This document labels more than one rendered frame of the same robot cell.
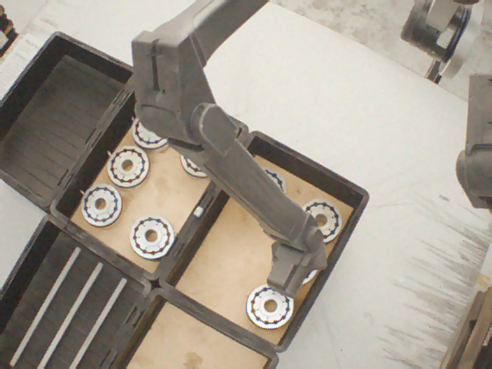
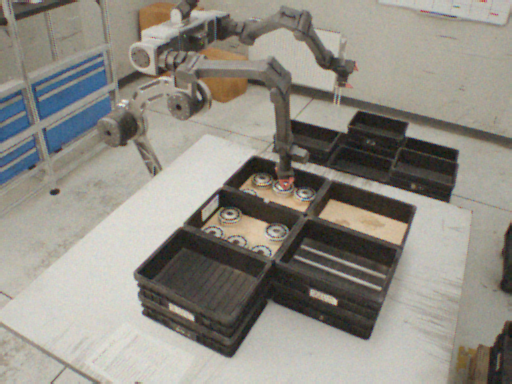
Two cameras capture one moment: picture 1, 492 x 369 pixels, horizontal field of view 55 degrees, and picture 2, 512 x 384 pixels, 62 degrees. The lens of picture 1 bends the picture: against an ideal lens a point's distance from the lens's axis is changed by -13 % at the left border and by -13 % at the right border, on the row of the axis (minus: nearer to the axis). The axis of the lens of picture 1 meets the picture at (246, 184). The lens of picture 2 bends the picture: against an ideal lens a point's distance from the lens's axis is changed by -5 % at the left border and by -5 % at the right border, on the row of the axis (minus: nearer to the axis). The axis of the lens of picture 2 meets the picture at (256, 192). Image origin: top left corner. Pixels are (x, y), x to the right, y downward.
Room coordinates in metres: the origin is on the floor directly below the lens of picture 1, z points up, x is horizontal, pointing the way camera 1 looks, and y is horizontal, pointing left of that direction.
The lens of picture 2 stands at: (0.34, 1.57, 2.07)
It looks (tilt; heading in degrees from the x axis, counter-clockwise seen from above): 37 degrees down; 270
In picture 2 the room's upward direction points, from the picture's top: 3 degrees clockwise
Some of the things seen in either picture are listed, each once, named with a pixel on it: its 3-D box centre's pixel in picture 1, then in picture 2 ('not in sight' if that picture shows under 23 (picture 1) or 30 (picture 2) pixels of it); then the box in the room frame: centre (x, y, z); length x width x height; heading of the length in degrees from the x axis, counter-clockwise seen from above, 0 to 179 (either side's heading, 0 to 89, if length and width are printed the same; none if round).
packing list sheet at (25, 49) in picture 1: (17, 82); (138, 362); (0.71, 0.73, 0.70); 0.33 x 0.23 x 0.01; 155
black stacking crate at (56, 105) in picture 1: (55, 121); (203, 280); (0.50, 0.49, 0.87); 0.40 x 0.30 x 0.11; 154
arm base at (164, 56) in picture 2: not in sight; (169, 59); (0.69, -0.11, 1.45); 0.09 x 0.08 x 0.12; 65
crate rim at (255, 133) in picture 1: (267, 240); (276, 184); (0.24, -0.05, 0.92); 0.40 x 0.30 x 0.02; 154
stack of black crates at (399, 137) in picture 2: not in sight; (373, 150); (-0.54, -1.31, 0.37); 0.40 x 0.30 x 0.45; 155
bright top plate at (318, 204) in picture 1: (320, 220); (262, 179); (0.30, -0.17, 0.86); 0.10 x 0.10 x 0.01
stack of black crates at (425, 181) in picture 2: not in sight; (417, 194); (-0.74, -0.78, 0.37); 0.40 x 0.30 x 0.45; 155
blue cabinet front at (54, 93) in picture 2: not in sight; (76, 101); (1.72, -1.46, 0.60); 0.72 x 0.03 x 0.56; 65
